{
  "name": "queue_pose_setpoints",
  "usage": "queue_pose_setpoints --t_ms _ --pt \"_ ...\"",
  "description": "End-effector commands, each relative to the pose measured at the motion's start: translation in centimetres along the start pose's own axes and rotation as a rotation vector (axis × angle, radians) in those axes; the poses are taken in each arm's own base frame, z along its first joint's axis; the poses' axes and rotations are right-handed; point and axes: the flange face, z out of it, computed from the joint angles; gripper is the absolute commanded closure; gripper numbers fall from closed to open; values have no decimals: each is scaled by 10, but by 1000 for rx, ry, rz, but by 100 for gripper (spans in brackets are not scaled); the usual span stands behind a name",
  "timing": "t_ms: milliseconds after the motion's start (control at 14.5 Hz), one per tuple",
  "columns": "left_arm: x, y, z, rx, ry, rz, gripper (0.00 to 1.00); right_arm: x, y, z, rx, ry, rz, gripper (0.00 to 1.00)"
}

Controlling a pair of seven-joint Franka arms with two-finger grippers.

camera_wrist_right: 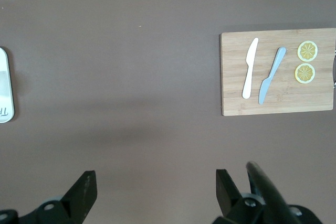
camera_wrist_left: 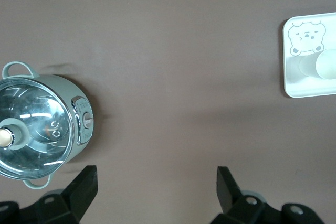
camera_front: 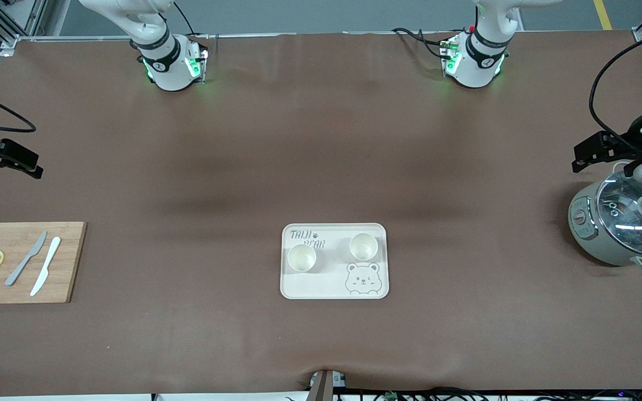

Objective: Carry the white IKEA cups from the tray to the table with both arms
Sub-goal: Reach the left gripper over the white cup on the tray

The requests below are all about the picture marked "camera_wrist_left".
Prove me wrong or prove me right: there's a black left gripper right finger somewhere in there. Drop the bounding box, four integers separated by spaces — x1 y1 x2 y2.
211 166 323 224

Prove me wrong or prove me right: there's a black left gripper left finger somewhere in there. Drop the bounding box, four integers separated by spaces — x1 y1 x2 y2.
0 165 98 224

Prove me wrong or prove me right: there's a white plastic cup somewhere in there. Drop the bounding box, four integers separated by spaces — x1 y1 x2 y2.
298 48 336 80

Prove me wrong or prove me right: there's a glass pot lid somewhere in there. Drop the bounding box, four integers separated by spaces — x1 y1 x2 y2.
0 77 76 179

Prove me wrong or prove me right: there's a grey pot with glass lid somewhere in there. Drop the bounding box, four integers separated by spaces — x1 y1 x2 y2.
0 61 95 189

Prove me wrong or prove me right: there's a cream bear print tray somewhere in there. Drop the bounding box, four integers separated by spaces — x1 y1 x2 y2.
282 12 336 99

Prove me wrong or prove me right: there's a brown table mat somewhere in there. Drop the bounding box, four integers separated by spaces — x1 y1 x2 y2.
0 0 336 224

